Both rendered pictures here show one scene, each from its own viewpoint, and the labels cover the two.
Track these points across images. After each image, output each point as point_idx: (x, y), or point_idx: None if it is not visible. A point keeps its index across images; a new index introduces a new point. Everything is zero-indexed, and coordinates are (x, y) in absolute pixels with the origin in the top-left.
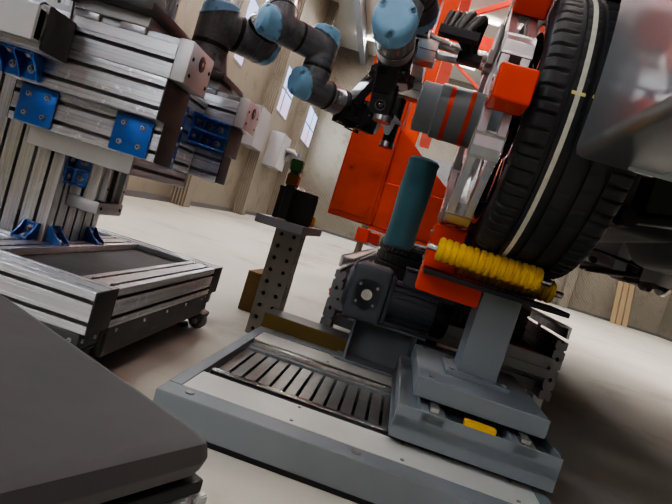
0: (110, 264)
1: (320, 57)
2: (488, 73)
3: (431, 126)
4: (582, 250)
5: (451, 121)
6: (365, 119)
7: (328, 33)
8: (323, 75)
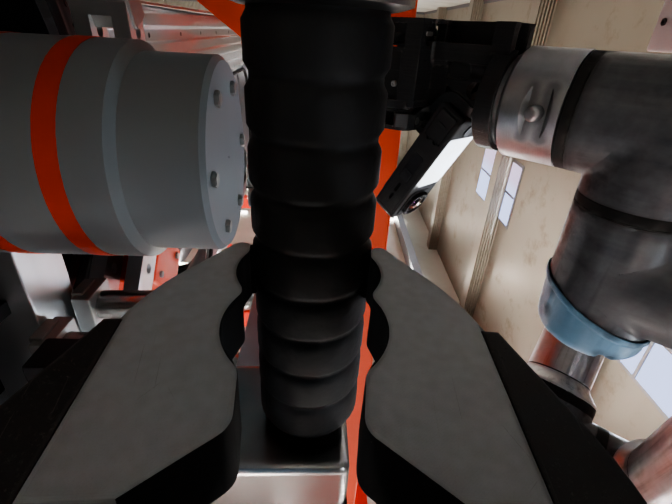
0: None
1: (653, 257)
2: (71, 292)
3: (105, 77)
4: None
5: (11, 122)
6: (405, 62)
7: (612, 338)
8: (638, 190)
